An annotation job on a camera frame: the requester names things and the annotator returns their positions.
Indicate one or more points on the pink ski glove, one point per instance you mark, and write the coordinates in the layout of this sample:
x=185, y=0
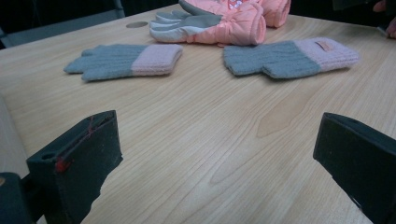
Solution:
x=277, y=12
x=230, y=28

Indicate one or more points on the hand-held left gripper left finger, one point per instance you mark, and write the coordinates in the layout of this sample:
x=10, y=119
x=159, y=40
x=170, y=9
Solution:
x=84, y=155

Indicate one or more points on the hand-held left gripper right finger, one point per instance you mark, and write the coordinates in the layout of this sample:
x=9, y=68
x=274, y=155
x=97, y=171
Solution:
x=358, y=155

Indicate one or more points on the grey and pink knit glove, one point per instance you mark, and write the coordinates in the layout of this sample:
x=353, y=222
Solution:
x=124, y=60
x=286, y=57

